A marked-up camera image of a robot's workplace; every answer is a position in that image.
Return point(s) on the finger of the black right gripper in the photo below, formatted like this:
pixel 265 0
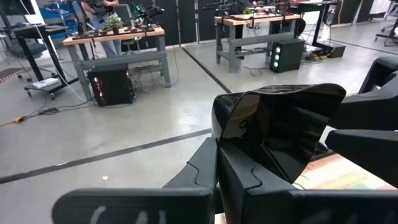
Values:
pixel 367 109
pixel 367 149

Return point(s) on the computer tower green lights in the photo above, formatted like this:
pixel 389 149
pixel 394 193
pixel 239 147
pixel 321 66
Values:
pixel 290 56

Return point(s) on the wood-top workbench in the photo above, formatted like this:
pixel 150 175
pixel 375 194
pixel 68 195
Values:
pixel 124 59
pixel 258 19

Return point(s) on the person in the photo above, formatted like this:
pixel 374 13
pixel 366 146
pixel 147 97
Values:
pixel 112 48

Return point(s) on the black background robot arm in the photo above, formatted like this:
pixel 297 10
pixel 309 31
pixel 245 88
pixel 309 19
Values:
pixel 146 14
pixel 224 5

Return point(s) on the black desk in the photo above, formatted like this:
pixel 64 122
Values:
pixel 317 25
pixel 37 30

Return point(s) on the computer tower red lights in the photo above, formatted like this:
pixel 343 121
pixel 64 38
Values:
pixel 115 87

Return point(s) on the black office chair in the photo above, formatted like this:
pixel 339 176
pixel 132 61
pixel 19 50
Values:
pixel 393 31

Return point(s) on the grey office chair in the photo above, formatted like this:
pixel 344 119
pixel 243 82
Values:
pixel 28 48
pixel 122 12

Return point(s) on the yellow floor plug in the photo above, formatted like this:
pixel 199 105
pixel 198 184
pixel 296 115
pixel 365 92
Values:
pixel 17 119

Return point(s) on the small potted plant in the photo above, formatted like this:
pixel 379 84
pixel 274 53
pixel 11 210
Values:
pixel 247 11
pixel 115 24

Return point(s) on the black square bowl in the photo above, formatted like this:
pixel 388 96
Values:
pixel 280 124

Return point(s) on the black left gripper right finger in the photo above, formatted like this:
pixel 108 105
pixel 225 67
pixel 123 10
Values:
pixel 236 180

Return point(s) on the blue storage bins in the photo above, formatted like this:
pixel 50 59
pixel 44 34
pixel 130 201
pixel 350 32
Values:
pixel 53 14

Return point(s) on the white box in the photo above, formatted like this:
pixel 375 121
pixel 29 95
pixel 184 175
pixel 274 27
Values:
pixel 45 83

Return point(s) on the black monitor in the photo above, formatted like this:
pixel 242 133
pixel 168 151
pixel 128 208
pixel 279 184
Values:
pixel 15 6

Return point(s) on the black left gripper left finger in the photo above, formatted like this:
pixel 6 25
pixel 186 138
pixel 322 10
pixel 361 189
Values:
pixel 205 174

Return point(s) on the black base box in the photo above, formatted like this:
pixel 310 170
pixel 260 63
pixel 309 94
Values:
pixel 334 49

